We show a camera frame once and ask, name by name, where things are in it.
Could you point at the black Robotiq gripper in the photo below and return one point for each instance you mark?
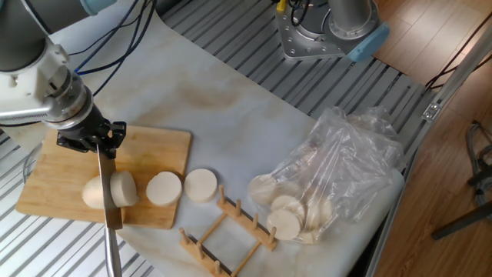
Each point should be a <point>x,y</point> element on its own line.
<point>86,131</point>

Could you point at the white radish slice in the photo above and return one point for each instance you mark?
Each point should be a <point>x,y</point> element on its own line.
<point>309,236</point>
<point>125,189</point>
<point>263,190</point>
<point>164,189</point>
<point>288,204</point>
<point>319,213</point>
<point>200,185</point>
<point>283,225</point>

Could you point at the steel cleaver knife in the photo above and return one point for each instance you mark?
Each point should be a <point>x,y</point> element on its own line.
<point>113,219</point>

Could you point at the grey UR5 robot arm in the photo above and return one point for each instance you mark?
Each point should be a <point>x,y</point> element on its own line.
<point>15,38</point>

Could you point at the bamboo cutting board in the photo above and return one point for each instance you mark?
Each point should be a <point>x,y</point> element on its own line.
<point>153,154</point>

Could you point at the wooden peg rack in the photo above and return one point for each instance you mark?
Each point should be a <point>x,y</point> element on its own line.
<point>246,222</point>

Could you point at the small yellow object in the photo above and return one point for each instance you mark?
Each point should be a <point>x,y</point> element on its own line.
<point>281,4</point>

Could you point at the clear plastic bag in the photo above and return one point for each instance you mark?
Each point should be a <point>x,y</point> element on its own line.
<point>346,161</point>

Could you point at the black metal stand leg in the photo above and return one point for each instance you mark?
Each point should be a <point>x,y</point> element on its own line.
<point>461,221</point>

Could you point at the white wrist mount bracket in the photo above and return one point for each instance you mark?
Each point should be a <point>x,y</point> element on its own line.
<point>27,88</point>

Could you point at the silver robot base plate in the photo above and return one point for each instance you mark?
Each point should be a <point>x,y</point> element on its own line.
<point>296,38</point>

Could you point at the silver corner bracket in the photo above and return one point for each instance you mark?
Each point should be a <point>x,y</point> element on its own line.
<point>430,111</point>

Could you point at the aluminium frame beam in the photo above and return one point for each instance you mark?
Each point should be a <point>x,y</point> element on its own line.
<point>461,75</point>

